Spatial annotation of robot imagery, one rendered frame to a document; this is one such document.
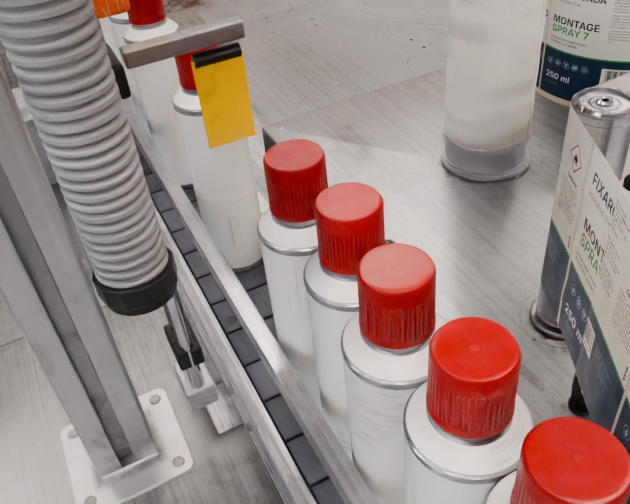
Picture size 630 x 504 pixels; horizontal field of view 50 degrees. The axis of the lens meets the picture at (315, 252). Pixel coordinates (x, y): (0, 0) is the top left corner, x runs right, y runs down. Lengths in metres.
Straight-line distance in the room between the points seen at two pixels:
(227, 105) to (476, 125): 0.32
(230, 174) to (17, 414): 0.27
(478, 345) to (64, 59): 0.17
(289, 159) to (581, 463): 0.21
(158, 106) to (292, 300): 0.33
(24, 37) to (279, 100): 0.75
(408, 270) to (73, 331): 0.25
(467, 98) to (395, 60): 0.41
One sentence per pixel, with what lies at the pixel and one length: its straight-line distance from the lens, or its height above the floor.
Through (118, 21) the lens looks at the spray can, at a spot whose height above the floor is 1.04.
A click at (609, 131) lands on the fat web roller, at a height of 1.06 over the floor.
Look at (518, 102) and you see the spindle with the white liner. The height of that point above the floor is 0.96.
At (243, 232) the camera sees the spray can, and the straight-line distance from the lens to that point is 0.58.
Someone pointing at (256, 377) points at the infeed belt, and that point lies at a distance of 0.52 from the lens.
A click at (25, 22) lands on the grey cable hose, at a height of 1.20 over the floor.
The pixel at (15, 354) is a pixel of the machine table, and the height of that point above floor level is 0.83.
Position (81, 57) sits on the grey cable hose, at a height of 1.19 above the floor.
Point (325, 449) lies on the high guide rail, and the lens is 0.37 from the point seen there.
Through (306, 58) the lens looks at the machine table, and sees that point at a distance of 1.08.
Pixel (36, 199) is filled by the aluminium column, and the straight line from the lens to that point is 0.39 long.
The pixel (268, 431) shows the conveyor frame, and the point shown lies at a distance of 0.49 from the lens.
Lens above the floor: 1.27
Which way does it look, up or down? 40 degrees down
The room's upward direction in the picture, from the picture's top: 7 degrees counter-clockwise
